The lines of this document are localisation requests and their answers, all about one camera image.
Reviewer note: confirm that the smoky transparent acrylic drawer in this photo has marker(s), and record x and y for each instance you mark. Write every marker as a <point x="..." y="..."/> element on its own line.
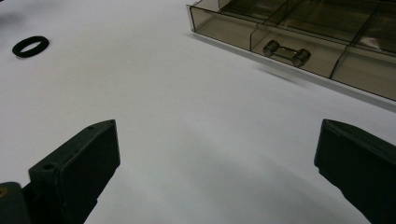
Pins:
<point x="311" y="34"/>

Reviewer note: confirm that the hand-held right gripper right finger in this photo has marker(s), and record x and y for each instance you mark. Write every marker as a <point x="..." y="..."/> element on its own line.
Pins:
<point x="358" y="161"/>

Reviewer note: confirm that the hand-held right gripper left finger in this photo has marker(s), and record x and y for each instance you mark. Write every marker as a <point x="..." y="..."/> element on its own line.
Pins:
<point x="77" y="168"/>

